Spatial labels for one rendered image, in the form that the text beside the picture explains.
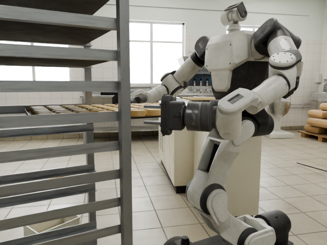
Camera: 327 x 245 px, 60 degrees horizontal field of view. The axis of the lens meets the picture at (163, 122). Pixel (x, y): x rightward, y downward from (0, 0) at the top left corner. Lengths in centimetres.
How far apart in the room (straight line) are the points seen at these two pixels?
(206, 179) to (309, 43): 648
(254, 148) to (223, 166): 86
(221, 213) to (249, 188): 93
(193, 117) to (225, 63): 52
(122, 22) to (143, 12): 524
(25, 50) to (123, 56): 25
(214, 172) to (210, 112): 55
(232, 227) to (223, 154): 38
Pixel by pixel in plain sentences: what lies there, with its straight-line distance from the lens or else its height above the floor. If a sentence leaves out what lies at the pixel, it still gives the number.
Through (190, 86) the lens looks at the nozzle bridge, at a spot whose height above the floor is 105.
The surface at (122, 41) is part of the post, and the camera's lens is 84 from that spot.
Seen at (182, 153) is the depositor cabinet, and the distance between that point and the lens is 273.
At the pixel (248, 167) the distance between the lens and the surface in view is 218.
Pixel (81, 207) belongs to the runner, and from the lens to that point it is 90.
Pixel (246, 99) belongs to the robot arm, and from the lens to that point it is 80.
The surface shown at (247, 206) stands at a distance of 228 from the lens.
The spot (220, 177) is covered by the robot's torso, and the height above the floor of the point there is 64.
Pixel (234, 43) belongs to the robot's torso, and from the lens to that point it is 125.
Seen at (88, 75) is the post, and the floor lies 110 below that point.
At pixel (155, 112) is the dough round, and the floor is 97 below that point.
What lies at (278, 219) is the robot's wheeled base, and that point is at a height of 34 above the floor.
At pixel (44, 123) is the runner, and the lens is 82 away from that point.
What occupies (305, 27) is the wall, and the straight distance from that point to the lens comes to 752.
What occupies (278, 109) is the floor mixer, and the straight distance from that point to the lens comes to 604.
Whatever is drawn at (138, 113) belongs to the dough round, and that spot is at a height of 96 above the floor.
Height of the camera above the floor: 105
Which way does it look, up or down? 7 degrees down
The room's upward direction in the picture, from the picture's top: straight up
